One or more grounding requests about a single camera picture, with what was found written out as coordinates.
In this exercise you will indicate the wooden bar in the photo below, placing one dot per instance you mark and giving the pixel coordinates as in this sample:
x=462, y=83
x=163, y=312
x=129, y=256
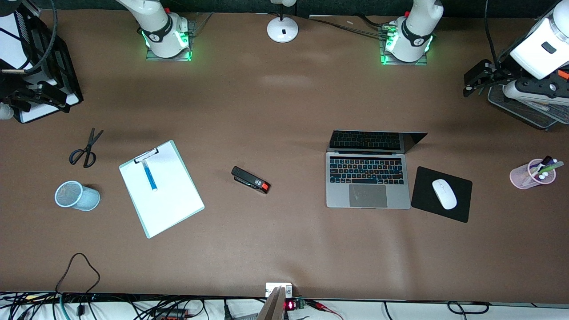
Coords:
x=273, y=306

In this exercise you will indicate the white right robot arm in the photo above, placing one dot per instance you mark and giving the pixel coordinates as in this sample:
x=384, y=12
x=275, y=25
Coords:
x=160, y=26

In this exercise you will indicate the red clip lead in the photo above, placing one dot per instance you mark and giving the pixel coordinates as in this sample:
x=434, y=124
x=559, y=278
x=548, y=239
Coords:
x=324, y=306

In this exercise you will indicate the purple marker in cup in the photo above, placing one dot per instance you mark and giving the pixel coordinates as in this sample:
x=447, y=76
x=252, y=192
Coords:
x=543, y=168

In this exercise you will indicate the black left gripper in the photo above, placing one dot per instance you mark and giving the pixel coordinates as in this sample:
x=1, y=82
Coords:
x=501, y=74

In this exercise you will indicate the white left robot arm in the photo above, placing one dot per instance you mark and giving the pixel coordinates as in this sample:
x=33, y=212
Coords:
x=413, y=31

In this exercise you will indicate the green marker in cup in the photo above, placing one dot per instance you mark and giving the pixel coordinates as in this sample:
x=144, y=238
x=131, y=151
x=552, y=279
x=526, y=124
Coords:
x=553, y=167

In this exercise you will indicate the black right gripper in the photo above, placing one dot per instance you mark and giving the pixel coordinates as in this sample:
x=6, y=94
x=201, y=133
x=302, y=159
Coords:
x=10, y=84

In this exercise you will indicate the white paper stack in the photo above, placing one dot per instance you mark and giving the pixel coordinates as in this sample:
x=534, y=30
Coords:
x=40, y=114
x=11, y=44

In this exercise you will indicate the black scissors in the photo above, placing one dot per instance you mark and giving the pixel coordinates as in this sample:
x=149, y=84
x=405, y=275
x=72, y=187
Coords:
x=87, y=151

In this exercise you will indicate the pink mesh pen cup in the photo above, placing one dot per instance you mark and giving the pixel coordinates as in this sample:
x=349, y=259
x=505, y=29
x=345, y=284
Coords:
x=520, y=178

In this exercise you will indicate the white computer mouse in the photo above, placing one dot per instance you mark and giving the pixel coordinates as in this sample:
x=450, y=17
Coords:
x=444, y=194

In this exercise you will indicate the red display circuit board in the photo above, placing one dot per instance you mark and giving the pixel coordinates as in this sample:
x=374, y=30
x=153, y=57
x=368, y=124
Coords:
x=293, y=305

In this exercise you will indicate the white socket block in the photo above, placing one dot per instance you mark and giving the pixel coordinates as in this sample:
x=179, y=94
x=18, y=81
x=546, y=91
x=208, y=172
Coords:
x=272, y=288

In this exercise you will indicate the black stapler red tip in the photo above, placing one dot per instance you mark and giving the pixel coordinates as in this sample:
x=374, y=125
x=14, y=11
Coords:
x=249, y=178

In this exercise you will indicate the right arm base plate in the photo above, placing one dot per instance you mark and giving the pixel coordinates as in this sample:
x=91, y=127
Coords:
x=153, y=57

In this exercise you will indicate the white lamp base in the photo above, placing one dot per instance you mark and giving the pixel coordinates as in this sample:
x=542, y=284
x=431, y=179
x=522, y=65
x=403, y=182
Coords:
x=282, y=29

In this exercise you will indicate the black marker in cup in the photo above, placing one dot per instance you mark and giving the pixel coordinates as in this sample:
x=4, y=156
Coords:
x=546, y=161

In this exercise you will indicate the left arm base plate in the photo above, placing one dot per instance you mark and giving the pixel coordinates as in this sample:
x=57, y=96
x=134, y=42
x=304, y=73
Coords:
x=386, y=62

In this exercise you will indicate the blue mesh pen cup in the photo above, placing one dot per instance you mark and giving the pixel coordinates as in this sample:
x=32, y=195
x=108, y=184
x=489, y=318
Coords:
x=82, y=198

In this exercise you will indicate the silver laptop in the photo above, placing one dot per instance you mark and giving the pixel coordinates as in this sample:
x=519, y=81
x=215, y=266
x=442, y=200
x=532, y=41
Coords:
x=369, y=195

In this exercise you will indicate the grey mesh desk tray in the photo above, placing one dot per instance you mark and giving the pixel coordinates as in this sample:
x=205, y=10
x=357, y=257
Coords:
x=533, y=116

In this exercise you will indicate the blue marker white cap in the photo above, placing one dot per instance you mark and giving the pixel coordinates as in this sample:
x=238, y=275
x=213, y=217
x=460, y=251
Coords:
x=149, y=176

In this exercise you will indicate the black mouse pad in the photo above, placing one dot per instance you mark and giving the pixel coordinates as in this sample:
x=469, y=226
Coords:
x=424, y=195

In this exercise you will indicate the black stacked paper tray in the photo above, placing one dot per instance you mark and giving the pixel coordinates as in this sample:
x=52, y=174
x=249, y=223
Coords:
x=62, y=71

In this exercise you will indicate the teal clipboard with paper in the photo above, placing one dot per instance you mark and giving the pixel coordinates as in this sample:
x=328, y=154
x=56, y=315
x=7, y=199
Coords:
x=164, y=200

